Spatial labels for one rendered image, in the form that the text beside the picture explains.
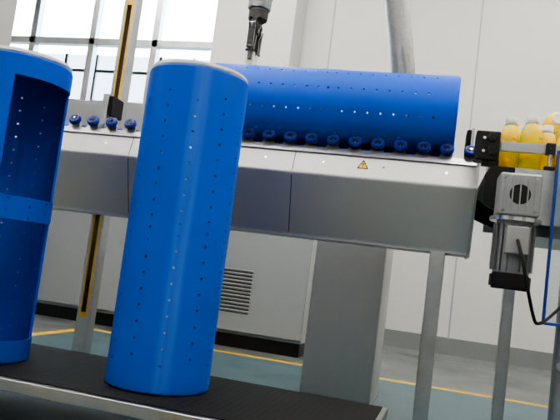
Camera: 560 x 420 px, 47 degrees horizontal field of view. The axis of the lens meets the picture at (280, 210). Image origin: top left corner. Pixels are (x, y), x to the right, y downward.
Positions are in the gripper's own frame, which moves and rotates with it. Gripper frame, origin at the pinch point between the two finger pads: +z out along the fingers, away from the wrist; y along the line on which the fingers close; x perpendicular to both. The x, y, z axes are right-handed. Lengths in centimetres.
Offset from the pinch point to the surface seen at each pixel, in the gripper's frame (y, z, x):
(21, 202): 69, 67, -39
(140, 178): 69, 56, -4
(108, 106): 10, 24, -50
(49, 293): -152, 114, -161
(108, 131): 17, 35, -45
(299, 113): 18.8, 22.6, 25.6
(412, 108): 20, 18, 63
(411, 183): 20, 42, 65
